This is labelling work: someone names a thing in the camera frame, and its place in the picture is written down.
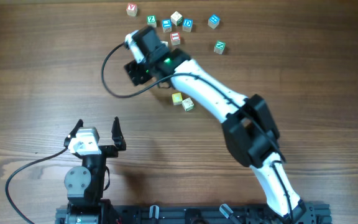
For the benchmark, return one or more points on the green N letter block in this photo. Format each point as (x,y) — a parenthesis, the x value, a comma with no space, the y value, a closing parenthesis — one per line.
(219,47)

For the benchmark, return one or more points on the plain top green-sided block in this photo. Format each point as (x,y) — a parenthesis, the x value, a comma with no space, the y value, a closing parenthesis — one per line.
(176,18)

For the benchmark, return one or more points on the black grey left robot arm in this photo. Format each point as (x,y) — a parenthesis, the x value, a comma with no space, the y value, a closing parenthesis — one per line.
(85,183)

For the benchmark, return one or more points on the blue L letter block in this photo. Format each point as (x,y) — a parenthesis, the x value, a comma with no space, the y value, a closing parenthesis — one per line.
(166,25)

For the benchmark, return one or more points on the yellow O letter block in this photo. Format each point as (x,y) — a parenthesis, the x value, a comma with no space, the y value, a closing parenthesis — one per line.
(177,98)

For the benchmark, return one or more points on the blue 2 number block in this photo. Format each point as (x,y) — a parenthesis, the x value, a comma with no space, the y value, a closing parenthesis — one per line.
(165,43)

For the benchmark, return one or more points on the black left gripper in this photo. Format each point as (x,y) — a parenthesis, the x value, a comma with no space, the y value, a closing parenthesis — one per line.
(110,151)

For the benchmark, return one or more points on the blue symbol block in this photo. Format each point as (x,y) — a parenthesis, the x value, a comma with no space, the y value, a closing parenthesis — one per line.
(213,21)

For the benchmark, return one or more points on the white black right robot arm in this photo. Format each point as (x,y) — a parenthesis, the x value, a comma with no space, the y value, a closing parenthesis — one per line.
(250,133)

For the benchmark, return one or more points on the green J letter block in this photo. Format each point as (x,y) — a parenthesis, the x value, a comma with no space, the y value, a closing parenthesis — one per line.
(187,104)

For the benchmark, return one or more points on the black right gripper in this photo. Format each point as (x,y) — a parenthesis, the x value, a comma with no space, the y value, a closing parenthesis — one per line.
(134,71)

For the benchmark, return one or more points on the red E letter block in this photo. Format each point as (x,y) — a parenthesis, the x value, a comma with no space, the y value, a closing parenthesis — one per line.
(175,38)

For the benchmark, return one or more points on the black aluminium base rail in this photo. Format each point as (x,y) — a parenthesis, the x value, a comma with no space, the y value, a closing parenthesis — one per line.
(256,213)

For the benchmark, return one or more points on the red Y letter block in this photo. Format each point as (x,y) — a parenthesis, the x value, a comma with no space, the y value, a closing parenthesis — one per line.
(131,9)

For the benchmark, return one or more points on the blue D letter block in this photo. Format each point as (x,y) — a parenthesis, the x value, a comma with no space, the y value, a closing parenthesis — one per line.
(187,25)

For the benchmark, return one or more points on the green Z letter block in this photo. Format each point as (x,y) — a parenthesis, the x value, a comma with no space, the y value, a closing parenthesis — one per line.
(151,21)

